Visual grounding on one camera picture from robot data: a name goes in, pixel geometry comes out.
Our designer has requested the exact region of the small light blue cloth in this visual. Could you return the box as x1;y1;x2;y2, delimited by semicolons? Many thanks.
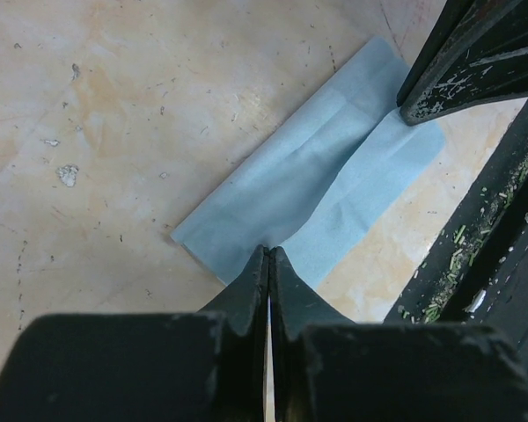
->
172;37;445;287

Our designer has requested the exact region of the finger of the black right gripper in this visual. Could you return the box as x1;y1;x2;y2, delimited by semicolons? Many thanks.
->
396;0;473;106
400;0;528;126

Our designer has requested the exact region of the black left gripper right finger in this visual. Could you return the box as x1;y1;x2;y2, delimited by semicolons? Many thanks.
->
268;247;528;421

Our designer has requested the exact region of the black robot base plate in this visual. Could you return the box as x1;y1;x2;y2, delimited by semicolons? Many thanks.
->
385;100;528;373

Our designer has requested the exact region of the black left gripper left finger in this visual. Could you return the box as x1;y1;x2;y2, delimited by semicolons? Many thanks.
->
0;247;268;421

